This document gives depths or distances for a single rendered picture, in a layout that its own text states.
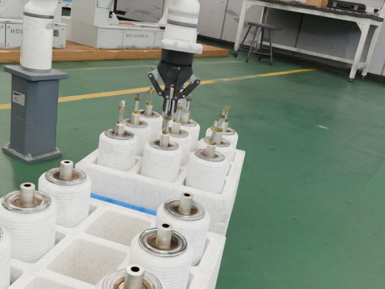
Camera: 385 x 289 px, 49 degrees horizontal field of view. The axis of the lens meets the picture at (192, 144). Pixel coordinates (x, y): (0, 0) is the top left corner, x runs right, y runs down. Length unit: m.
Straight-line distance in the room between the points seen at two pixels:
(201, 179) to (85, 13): 2.94
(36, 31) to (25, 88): 0.18
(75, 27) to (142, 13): 3.84
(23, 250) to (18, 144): 0.84
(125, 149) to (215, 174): 0.23
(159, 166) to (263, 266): 0.37
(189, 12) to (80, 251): 0.54
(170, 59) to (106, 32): 2.80
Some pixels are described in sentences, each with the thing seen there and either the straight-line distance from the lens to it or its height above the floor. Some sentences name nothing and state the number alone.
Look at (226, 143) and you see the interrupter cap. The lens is 1.14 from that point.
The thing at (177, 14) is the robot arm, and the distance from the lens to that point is 0.96.
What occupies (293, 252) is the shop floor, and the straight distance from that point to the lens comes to 1.22.
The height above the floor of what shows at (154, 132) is 0.21.
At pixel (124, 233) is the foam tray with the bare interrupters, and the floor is 0.14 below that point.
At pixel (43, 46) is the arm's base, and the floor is 0.39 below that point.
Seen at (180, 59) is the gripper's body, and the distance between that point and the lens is 0.96.
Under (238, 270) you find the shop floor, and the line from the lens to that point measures 1.08.
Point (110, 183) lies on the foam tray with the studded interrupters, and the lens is 1.04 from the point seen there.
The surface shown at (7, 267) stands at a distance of 0.67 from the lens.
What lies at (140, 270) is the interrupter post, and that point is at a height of 0.28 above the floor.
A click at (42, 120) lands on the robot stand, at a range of 1.48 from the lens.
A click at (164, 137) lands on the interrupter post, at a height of 0.27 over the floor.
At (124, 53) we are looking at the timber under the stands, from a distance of 3.84.
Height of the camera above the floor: 0.60
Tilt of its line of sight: 19 degrees down
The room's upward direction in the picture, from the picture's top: 10 degrees clockwise
